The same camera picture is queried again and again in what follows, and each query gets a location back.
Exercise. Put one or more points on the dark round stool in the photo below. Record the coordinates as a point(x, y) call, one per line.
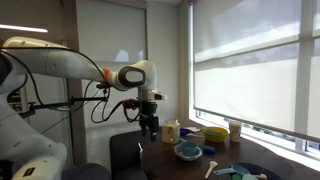
point(86, 171)

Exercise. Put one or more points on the yellow bowl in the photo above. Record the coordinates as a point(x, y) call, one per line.
point(216, 137)

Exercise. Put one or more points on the wide white roller blind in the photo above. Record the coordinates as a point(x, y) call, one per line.
point(246, 66)

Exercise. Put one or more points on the blue bowl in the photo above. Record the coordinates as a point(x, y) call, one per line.
point(186, 157)

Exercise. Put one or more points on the grey roller blind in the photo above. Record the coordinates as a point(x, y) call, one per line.
point(110, 30)

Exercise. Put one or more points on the small white scoop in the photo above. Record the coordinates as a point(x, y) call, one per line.
point(261, 176)

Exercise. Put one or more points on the narrow white roller blind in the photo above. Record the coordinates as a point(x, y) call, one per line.
point(316, 76)

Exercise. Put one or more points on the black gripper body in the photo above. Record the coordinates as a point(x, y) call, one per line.
point(148, 110)

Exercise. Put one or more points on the teal utensil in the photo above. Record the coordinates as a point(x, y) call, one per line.
point(211, 132)

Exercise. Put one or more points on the blue sponge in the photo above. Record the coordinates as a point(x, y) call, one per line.
point(209, 150)

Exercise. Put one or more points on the black mounting rod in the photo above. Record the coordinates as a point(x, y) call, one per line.
point(66, 104)

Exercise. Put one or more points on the blue ceramic cup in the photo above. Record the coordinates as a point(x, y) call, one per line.
point(188, 148)

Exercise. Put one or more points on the dark upholstered chair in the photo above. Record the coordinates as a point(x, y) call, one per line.
point(125, 153)

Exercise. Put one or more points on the dark storage shelf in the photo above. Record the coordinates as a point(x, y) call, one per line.
point(16, 100)

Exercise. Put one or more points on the open glass jar beige contents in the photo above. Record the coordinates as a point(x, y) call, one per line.
point(170, 132)

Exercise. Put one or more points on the blue jar lid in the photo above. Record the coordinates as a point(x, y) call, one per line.
point(184, 132)

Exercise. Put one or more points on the ceiling strip light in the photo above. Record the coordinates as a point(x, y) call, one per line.
point(23, 28)

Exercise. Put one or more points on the small teal measuring cup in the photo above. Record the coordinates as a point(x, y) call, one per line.
point(245, 177)

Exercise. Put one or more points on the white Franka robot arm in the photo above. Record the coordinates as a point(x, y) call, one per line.
point(50, 63)

